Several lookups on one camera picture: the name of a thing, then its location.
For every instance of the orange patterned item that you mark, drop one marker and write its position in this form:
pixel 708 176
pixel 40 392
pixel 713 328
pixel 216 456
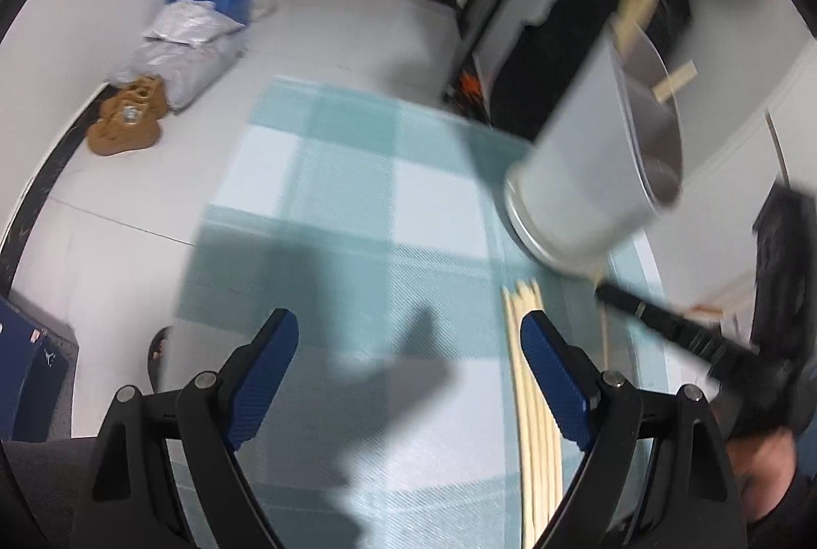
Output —
pixel 471 86

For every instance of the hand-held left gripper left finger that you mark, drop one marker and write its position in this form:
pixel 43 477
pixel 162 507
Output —
pixel 268 376

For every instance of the bundle of wooden chopsticks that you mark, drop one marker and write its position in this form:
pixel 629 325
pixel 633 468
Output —
pixel 530 459

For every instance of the white plastic bag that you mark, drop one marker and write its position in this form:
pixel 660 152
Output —
pixel 191 22

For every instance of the dark round object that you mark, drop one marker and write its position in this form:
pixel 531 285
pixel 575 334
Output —
pixel 158 354

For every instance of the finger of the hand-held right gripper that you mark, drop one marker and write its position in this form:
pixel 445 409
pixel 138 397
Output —
pixel 676 329

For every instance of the person's right hand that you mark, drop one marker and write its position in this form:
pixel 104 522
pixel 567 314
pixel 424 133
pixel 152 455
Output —
pixel 759 463

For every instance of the dark blue box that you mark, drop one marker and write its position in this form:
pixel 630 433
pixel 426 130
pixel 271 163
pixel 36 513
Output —
pixel 32 370

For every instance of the wooden chopstick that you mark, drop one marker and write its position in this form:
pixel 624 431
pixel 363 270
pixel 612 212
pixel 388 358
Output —
pixel 674 81
pixel 643 16
pixel 629 9

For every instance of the black skirting board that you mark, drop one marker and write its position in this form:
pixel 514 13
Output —
pixel 44 185

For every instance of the white cylindrical holder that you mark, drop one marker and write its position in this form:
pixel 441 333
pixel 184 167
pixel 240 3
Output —
pixel 574 172

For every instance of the black hanging jacket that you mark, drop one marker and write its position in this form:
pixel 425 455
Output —
pixel 542 64

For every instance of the teal checked tablecloth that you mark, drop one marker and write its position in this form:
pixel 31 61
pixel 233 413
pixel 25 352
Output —
pixel 357 204

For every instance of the grey plastic package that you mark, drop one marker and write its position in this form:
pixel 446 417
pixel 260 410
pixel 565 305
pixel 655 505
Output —
pixel 185 70

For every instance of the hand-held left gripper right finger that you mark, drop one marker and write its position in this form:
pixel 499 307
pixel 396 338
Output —
pixel 555 383

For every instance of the brown plush slipper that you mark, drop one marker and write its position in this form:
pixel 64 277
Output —
pixel 121 134
pixel 143 96

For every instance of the person's grey trousers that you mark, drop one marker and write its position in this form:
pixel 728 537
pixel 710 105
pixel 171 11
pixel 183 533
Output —
pixel 38 491

